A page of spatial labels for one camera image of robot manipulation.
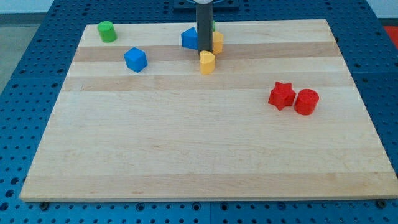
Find green cylinder block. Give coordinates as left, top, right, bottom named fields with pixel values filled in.
left=97, top=21, right=118, bottom=43

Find wooden board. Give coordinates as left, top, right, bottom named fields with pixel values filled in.
left=19, top=19, right=397, bottom=202

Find blue triangular block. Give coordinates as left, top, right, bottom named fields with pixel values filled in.
left=180, top=27, right=198, bottom=50

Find red cylinder block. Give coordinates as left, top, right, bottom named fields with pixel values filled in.
left=294, top=89, right=320, bottom=116

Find yellow heart block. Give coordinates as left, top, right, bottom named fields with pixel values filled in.
left=199, top=50, right=216, bottom=75

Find blue cube block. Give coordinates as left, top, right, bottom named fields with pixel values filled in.
left=124, top=47, right=148, bottom=73

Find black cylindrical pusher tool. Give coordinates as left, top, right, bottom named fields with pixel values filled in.
left=194, top=0, right=213, bottom=53

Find yellow hexagon block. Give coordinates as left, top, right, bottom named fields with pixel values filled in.
left=213, top=31, right=224, bottom=54

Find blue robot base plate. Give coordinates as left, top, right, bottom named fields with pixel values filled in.
left=172, top=0, right=240, bottom=12

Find red star block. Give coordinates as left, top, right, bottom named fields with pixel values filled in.
left=268, top=82, right=296, bottom=111

